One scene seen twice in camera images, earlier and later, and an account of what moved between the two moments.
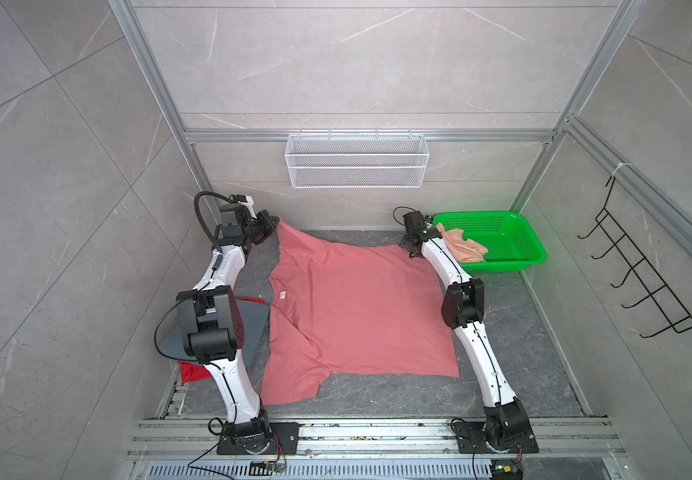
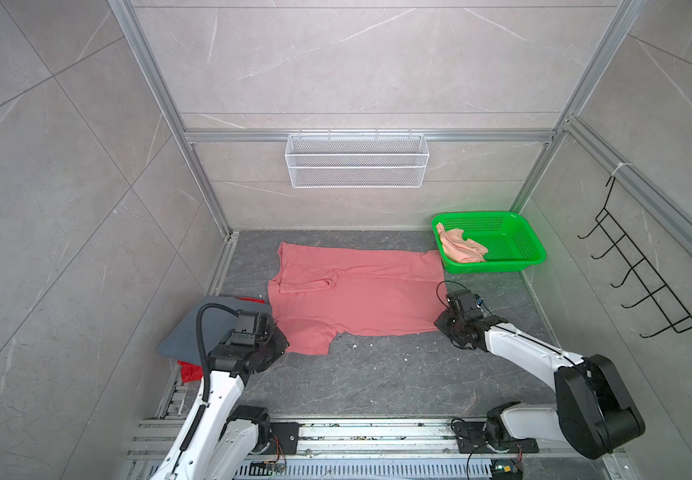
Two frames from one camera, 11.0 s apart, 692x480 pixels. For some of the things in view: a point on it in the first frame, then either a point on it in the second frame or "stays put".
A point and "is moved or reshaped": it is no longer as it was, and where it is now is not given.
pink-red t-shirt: [363, 313] is moved or reshaped
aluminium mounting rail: [561, 439] stays put
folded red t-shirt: [192, 370] stays put
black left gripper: [267, 227] -> [281, 344]
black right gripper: [405, 240] -> [441, 324]
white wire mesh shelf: [357, 161] stays put
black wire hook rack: [667, 303] stays put
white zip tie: [620, 164] stays put
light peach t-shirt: [468, 250] stays put
